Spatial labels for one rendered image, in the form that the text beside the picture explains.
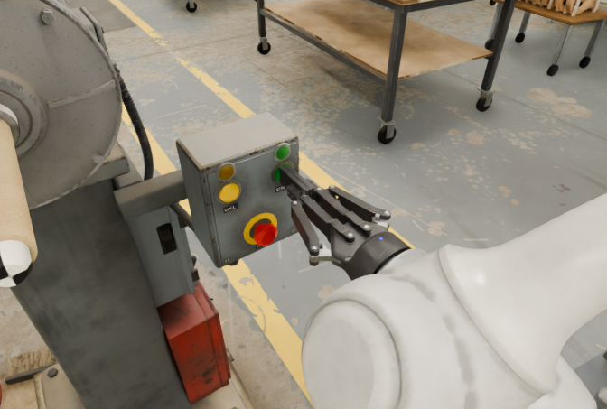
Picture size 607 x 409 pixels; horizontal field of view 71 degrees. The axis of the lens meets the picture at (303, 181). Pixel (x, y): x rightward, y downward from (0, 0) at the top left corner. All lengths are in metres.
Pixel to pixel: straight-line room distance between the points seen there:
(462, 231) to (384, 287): 1.98
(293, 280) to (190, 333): 0.91
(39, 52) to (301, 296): 1.51
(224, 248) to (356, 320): 0.46
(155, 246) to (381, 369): 0.71
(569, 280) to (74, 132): 0.47
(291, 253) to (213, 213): 1.38
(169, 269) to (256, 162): 0.42
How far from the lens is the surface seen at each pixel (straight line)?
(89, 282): 0.87
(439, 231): 2.19
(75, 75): 0.50
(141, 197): 0.69
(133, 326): 0.99
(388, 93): 2.61
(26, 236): 0.32
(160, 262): 0.93
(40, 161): 0.53
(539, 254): 0.28
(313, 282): 1.88
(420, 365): 0.24
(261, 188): 0.64
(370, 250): 0.48
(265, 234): 0.66
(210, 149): 0.62
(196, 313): 1.05
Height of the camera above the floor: 1.45
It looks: 37 degrees down
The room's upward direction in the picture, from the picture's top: straight up
